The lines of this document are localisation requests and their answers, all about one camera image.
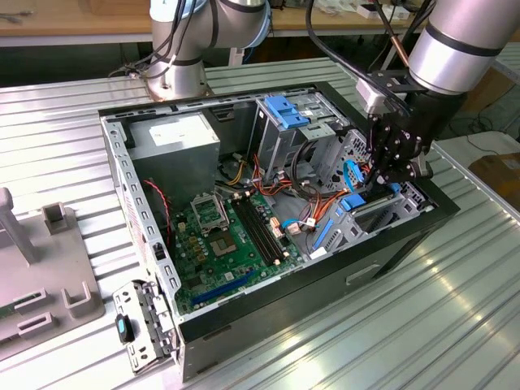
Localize black RAM slot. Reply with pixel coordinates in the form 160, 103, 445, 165
233, 197, 270, 266
238, 196, 275, 265
243, 195, 280, 264
248, 194, 286, 263

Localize grey metal frame table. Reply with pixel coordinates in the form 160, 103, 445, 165
491, 42, 520, 89

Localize small black blue latch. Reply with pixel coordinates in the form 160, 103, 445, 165
115, 313, 136, 345

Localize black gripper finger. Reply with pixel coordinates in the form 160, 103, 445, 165
365, 114, 389, 189
377, 141, 433, 186

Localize large brown cardboard box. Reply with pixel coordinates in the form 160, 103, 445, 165
461, 67, 507, 115

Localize metal socket cover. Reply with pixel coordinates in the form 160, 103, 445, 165
189, 191, 228, 235

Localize blue expansion slot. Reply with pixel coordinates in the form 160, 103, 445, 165
190, 270, 255, 308

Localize hard disk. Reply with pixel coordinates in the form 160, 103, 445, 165
311, 182, 402, 252

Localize red black thin wire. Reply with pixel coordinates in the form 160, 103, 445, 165
142, 178, 174, 245

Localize black open PC case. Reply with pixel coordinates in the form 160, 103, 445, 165
97, 80, 462, 383

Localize yellow black wire bundle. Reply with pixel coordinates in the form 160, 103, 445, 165
225, 158, 245, 187

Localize green motherboard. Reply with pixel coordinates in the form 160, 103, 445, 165
172, 190, 304, 314

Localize blue data wire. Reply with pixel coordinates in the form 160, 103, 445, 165
343, 159, 366, 193
281, 218, 322, 232

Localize grey power supply unit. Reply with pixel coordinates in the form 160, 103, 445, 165
123, 111, 223, 208

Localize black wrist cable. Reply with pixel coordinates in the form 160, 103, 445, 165
304, 0, 410, 109

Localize small brown cardboard box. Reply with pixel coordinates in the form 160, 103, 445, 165
466, 152, 520, 208

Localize grey metal drive cage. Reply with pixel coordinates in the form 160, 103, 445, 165
247, 89, 351, 186

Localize grey parts rack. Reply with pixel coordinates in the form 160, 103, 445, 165
0, 186, 106, 354

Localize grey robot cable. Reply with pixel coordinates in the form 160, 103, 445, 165
107, 0, 194, 80

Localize blue drive latch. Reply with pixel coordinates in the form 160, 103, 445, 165
263, 95, 312, 129

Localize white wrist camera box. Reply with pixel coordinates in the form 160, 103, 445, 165
355, 76, 387, 111

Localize metal slot bracket cover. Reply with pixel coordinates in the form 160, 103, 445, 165
112, 279, 182, 375

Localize orange power wire bundle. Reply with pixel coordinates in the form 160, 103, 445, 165
250, 153, 347, 228

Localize metal disk bay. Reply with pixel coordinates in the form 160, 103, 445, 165
310, 180, 427, 261

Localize black cable bundle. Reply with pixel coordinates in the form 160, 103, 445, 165
290, 140, 323, 200

